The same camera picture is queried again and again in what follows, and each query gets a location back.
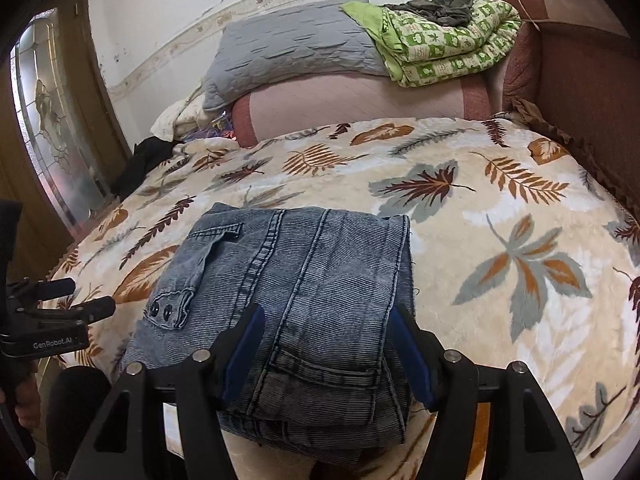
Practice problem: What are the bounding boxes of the person's dark clothed leg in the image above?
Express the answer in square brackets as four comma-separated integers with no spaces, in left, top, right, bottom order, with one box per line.
[47,366,113,466]

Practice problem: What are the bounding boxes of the brown sofa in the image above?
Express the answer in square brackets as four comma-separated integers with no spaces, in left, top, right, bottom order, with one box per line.
[487,0,640,211]

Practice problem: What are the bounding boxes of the dark olive cloth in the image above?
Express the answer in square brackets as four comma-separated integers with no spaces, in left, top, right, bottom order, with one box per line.
[385,0,475,27]

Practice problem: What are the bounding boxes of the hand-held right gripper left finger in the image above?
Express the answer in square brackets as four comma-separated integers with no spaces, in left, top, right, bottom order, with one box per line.
[67,302,266,480]

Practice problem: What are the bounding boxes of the blue denim pants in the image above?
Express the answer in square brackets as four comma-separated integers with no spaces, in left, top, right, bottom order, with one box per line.
[117,203,416,466]

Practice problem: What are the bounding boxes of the wooden door with patterned glass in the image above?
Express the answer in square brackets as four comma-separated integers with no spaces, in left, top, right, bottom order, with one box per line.
[0,0,131,281]

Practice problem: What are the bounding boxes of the leaf print blanket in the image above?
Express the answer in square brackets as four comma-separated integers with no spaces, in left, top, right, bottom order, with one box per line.
[42,117,640,480]

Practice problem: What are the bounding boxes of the green patterned quilt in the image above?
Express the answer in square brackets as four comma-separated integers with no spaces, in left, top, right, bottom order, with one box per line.
[340,0,522,88]

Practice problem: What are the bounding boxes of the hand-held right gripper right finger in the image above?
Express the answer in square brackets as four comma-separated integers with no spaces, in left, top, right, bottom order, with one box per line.
[390,304,583,480]

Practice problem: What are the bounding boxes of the pink sofa armrest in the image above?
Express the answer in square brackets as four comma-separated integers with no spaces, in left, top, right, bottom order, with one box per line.
[232,72,493,148]

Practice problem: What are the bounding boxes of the grey quilted pillow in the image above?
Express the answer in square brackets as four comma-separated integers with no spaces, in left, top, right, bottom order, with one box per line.
[202,0,391,112]

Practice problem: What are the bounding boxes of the white crumpled cloth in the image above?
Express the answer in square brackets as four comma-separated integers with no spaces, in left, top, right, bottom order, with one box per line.
[150,97,208,142]

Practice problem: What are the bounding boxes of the purple printed cloth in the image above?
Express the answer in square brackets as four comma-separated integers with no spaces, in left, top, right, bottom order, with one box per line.
[185,112,238,143]

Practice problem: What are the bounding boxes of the person's left hand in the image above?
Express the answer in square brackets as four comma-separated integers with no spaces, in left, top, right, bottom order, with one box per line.
[13,372,42,429]

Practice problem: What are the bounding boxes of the black cloth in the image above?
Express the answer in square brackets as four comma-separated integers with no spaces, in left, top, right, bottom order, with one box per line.
[112,136,173,198]

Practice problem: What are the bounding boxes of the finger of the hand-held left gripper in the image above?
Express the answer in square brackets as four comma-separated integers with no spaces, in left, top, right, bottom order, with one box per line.
[37,277,77,302]
[50,296,117,325]

